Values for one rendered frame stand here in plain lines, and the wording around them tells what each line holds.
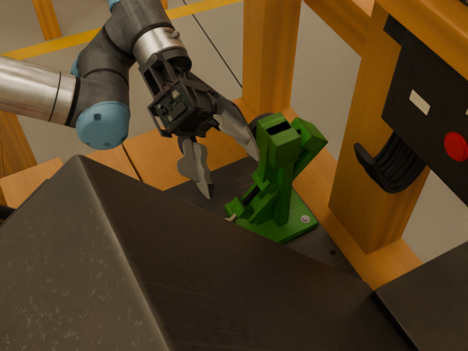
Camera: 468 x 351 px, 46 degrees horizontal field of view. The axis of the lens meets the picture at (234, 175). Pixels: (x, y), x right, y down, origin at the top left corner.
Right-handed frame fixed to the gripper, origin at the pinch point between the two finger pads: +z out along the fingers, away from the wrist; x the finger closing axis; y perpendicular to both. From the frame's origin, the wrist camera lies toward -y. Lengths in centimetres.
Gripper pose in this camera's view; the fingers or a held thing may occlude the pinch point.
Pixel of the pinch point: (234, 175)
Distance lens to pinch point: 79.9
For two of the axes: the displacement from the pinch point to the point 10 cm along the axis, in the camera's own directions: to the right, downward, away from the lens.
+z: 4.5, 8.3, -3.2
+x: 7.1, -5.5, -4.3
